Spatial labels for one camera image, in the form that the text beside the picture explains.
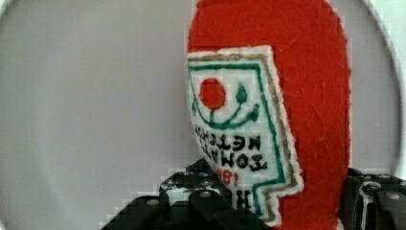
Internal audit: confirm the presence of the red felt ketchup bottle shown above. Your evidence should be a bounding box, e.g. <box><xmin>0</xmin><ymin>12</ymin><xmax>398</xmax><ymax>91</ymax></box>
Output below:
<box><xmin>186</xmin><ymin>0</ymin><xmax>350</xmax><ymax>230</ymax></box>

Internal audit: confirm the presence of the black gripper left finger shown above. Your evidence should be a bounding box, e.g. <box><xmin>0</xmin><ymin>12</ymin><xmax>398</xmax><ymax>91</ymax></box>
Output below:
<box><xmin>101</xmin><ymin>159</ymin><xmax>272</xmax><ymax>230</ymax></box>

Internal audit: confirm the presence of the pink round plate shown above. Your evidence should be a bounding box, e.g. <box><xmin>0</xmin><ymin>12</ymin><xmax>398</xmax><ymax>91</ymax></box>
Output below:
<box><xmin>0</xmin><ymin>0</ymin><xmax>405</xmax><ymax>230</ymax></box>

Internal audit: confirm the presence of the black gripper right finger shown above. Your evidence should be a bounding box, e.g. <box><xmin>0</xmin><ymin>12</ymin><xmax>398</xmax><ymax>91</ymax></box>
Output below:
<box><xmin>339</xmin><ymin>169</ymin><xmax>406</xmax><ymax>230</ymax></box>

